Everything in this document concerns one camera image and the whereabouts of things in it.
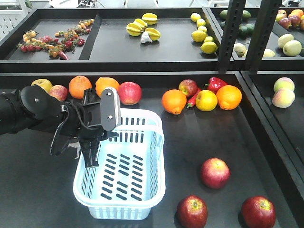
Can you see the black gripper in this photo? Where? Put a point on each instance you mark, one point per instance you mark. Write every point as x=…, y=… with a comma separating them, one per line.
x=90, y=131

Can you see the light blue plastic basket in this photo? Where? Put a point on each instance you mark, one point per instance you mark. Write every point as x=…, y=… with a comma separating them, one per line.
x=130, y=177

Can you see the dark red apple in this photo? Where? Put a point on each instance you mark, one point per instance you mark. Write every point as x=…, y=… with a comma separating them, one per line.
x=215, y=173
x=258, y=212
x=192, y=212
x=188, y=87

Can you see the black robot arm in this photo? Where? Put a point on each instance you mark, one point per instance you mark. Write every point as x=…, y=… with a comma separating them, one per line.
x=32, y=107

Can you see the small pink apple left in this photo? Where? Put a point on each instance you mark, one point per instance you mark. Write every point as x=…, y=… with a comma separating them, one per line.
x=59, y=92

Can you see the orange far left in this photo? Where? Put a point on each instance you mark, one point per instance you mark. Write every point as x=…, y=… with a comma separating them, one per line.
x=78, y=85

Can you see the red apple beside oranges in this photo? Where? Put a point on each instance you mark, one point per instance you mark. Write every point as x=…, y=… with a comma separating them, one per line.
x=130, y=93

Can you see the yellow apple back left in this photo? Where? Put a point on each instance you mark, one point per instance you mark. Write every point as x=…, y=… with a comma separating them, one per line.
x=43, y=83

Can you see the orange with navel left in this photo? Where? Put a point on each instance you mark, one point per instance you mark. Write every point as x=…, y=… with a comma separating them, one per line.
x=174, y=101

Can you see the cherry tomato vine cluster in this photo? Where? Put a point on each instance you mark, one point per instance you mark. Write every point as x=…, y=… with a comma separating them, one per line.
x=58, y=45

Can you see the red chili pepper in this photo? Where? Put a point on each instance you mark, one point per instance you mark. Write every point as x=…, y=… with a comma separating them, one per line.
x=192, y=101

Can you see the dark red apple behind oranges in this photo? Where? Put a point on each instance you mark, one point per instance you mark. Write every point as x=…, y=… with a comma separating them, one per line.
x=188, y=87

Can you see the white garlic bulb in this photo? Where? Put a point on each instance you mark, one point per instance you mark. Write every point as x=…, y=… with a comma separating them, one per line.
x=145, y=38

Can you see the yellow round fruit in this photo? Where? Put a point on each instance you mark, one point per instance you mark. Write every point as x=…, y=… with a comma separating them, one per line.
x=206, y=100

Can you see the red bell pepper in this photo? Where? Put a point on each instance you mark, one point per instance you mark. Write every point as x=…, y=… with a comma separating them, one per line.
x=215, y=83

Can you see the yellow starfruit back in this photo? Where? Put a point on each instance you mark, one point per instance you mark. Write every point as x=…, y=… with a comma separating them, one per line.
x=150, y=18

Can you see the orange right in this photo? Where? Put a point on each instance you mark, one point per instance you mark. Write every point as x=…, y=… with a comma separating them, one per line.
x=229, y=97

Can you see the black wooden fruit display stand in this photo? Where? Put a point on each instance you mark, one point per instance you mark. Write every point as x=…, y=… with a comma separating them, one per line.
x=36, y=188

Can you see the pale peach front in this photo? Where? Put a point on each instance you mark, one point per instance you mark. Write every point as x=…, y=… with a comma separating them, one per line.
x=283, y=98

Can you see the pale peach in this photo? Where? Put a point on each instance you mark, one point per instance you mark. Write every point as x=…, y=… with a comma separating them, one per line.
x=283, y=98
x=284, y=82

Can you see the pale peach back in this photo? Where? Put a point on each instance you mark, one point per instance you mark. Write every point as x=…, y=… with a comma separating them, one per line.
x=284, y=82

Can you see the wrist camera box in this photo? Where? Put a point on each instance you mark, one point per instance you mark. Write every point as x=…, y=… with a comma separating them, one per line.
x=110, y=109

